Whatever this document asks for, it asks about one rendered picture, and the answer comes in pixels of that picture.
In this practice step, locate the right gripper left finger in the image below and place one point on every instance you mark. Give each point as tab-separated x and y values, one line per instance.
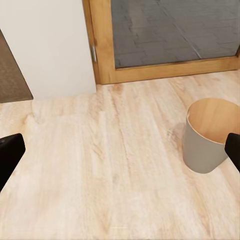
12	148

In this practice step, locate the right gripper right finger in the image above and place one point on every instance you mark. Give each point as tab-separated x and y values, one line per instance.
232	148

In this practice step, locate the trash can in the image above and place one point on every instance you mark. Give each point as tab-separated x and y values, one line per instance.
209	121

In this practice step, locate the cabinet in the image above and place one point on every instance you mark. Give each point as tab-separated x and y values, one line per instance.
13	86

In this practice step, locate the door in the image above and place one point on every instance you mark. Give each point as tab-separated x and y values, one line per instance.
136	40

